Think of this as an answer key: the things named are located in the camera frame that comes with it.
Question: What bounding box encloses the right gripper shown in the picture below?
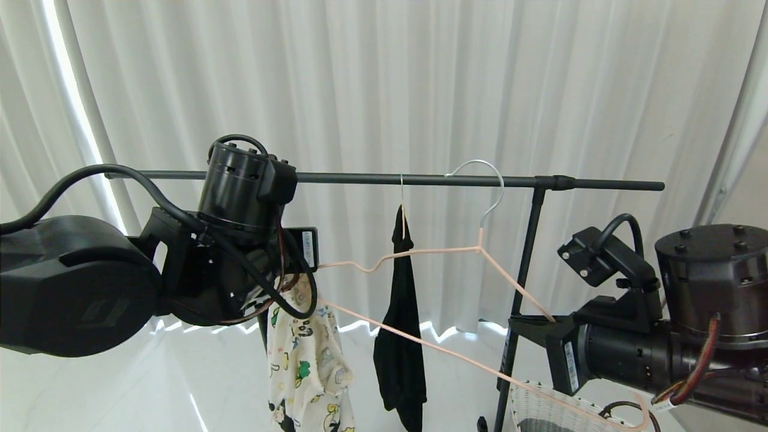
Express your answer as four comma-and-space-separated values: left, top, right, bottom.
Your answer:
509, 316, 676, 397

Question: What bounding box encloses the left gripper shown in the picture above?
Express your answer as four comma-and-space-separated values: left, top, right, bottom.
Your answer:
258, 227, 319, 290

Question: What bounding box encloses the pink clothes hanger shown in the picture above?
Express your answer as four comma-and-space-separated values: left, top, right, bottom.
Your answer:
398, 174, 409, 241
317, 160, 652, 432

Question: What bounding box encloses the cream printed garment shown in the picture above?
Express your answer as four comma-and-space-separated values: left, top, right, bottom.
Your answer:
267, 276, 356, 432

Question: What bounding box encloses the black garment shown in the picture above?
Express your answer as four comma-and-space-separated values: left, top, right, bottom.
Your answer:
373, 204, 428, 432

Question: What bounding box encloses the white laundry basket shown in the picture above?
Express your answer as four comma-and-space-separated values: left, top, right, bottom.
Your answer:
510, 379, 661, 432

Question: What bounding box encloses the black clothes rack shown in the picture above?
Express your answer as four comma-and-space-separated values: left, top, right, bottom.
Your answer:
105, 170, 665, 432

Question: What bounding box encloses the white curtain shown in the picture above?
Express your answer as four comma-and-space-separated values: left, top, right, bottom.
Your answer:
0, 0, 768, 355

